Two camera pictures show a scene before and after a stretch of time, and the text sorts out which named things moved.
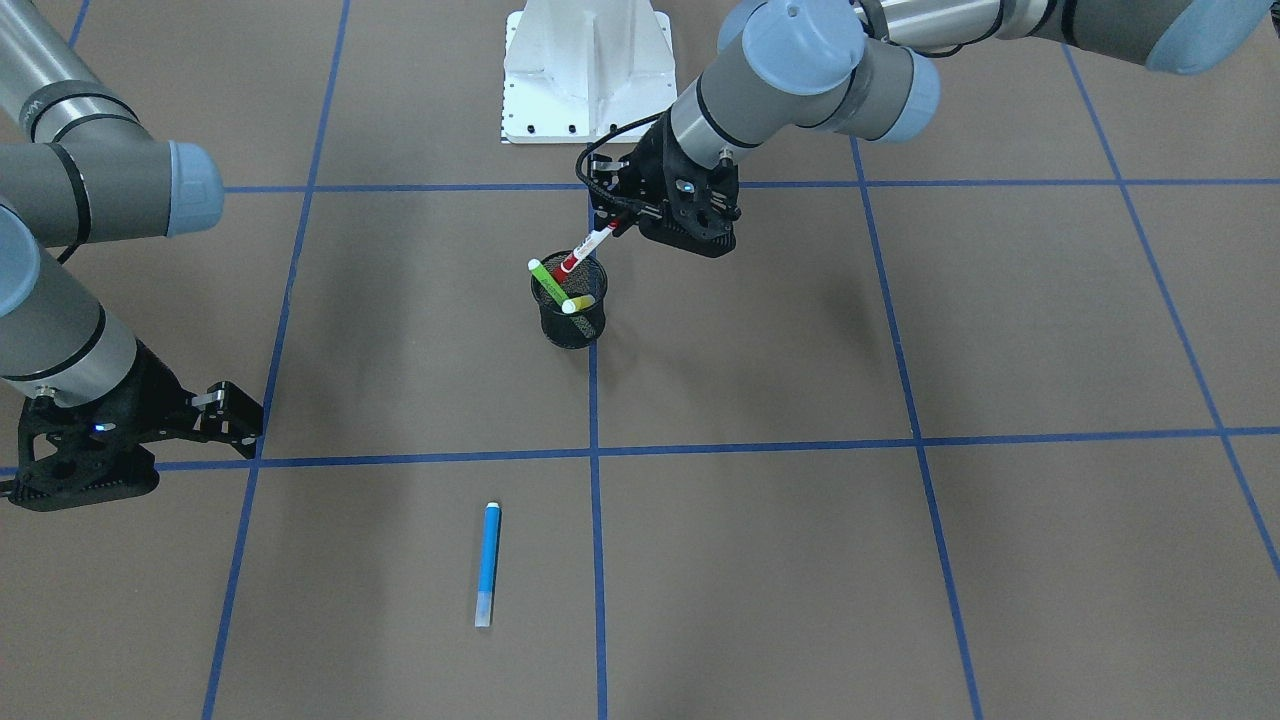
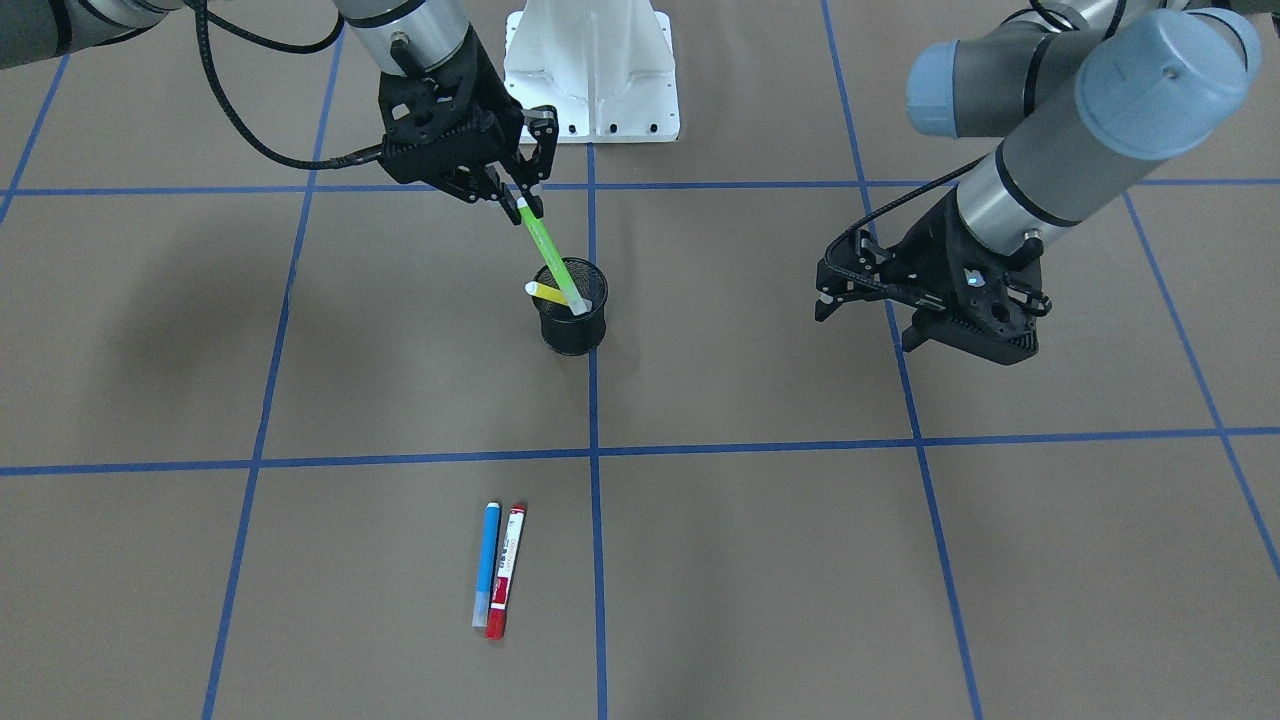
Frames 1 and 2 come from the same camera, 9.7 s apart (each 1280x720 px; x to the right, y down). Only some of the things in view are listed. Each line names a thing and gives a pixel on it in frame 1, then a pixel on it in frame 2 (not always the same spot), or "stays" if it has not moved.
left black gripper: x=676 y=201 → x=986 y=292
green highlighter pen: x=548 y=280 → x=537 y=224
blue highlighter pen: x=489 y=554 stays
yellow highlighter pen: x=572 y=305 → x=533 y=288
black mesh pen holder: x=583 y=327 stays
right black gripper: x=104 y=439 → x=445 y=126
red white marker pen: x=586 y=245 → x=497 y=620
